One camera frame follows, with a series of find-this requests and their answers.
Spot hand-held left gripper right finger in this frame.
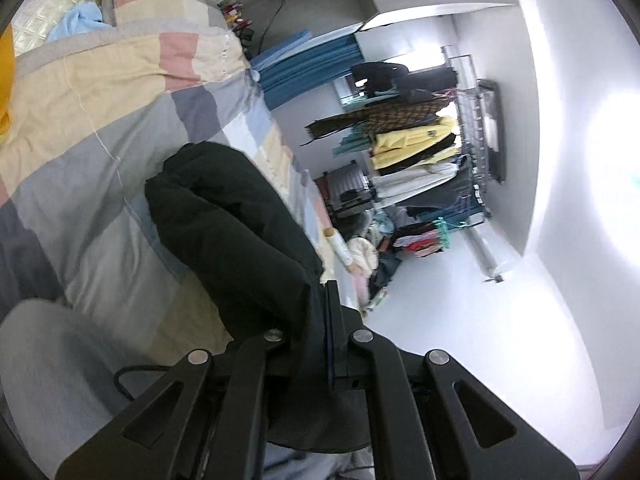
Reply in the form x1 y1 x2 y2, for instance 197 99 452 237
322 280 581 480

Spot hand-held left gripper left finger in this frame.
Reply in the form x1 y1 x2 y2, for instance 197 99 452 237
54 329 288 480

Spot black puffer jacket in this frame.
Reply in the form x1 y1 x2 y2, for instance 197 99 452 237
145 141 373 453

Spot pile of clothes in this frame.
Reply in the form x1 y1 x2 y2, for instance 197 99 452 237
347 205 407 311

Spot pink cloth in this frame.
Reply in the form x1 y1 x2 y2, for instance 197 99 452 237
352 270 372 312

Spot white cylinder roll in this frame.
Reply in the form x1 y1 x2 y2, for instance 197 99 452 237
322 227 357 267

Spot teal sock hanger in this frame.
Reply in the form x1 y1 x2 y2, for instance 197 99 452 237
392 217 473 259

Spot grey suitcase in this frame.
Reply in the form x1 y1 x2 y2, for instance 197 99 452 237
325 162 377 212

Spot white hoodie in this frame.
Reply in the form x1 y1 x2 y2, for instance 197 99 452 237
372 162 458 202

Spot white air conditioner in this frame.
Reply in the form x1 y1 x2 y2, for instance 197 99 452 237
470 232 507 284

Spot dark grey hanging coat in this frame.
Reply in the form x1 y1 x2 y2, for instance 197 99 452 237
400 165 488 222

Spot blue denim jeans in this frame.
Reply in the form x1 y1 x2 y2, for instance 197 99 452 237
0 299 373 480

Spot teal hanging cloth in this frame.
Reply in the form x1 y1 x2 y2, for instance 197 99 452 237
332 127 374 157

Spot yellow fleece jacket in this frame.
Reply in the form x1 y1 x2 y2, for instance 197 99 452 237
370 117 458 171

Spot long black hanging coat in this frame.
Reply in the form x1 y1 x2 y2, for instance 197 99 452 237
380 135 462 171

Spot brown plaid scarf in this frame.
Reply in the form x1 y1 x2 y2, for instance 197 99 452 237
305 100 453 142

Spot blue curtain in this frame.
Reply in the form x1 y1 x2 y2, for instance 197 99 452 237
257 35 363 111

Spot ceiling drying rack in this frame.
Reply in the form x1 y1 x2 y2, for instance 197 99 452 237
440 45 508 221

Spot short black hanging jacket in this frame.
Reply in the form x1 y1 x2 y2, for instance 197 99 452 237
350 62 408 97

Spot black hanging pants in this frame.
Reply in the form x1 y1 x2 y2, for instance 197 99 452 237
395 67 458 94

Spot patchwork bed quilt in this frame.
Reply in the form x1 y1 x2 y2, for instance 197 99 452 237
0 0 351 361

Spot row of cosmetic bottles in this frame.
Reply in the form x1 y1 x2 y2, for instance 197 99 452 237
222 2 256 44

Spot yellow crown print pillow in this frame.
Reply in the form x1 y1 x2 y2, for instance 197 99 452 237
0 25 17 136

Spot light blue cloth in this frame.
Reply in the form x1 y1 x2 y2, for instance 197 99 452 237
47 2 109 41

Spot cream quilted mattress pad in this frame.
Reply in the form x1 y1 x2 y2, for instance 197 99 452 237
10 0 107 57

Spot black cable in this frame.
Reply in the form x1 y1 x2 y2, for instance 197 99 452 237
114 364 173 403

